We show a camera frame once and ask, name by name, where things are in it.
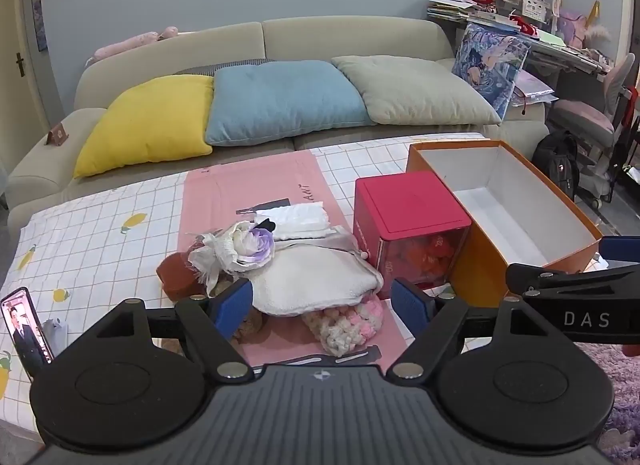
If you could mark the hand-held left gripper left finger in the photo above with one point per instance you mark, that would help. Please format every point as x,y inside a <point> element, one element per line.
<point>231,307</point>

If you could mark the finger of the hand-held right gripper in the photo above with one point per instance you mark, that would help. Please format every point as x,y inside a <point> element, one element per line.
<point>550,285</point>
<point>622,248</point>

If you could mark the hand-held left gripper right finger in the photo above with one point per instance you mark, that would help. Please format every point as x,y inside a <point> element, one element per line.
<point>410,307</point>

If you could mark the tan brown plush toy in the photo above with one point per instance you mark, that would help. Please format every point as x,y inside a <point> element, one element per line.
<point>252,325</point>

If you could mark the white purple flower bouquet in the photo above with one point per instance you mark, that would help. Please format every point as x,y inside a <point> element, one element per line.
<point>250,245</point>

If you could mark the pink white crochet piece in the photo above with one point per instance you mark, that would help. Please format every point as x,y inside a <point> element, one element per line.
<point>345,327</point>

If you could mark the white fluffy towel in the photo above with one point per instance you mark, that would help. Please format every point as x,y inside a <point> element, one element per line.
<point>315,280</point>

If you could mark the orange cardboard box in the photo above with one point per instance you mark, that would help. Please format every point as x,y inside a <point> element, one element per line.
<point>505,205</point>

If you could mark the rust brown soft item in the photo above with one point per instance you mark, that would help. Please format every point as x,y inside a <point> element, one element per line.
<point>175,275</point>

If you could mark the purple fluffy rug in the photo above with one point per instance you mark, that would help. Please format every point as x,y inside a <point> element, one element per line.
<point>625,395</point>

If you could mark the red tin box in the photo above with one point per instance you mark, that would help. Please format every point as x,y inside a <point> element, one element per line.
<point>410,205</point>

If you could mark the black backpack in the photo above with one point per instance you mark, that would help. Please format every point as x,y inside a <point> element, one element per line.
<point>555,165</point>

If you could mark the mauve grey cloth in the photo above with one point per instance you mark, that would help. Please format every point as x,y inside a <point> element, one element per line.
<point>325,240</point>

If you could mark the white folded cloth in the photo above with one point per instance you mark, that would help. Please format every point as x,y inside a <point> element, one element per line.
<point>300,217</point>

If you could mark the pink printed mat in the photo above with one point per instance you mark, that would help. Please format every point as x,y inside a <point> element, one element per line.
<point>250,180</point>

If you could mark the pink desk chair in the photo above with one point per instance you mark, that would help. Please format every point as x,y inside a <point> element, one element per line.
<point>585,120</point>

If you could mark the pale grey small cloth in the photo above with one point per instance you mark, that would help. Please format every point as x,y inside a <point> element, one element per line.
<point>57,335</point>

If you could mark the clear paper folder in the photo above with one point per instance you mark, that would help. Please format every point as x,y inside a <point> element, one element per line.
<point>532,87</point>

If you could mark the yellow pillow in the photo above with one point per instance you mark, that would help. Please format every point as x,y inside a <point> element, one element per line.
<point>145,125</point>

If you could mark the white desk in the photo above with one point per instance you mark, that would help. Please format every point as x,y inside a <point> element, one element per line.
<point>560,52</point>

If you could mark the smartphone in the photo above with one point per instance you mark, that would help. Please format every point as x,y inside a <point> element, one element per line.
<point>25,330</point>

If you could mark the light blue pillow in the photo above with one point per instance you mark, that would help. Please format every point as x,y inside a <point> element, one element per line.
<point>285,100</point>

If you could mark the pale green pillow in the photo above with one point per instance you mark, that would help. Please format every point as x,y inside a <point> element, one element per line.
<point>415,90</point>

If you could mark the blue printed pillow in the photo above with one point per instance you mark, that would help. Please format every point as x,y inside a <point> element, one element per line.
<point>490,65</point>

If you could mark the purple plush bag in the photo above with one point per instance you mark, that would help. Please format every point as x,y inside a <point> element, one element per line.
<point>572,27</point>

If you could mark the grey striped cloth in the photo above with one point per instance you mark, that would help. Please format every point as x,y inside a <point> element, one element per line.
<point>235,65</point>

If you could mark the small brown stand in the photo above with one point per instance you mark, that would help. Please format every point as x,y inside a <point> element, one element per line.
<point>57,135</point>

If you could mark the beige fabric sofa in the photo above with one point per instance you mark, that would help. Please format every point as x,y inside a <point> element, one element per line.
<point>300,35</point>

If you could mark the pink plush toy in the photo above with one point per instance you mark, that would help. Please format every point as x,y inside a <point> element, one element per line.
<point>130,42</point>

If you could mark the stack of books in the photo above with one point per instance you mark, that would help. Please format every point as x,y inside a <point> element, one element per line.
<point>450,7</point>

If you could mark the cream door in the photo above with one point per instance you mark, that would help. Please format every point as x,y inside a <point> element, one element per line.
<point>15,20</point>

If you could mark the wall poster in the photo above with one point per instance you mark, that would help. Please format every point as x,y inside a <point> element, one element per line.
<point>40,25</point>

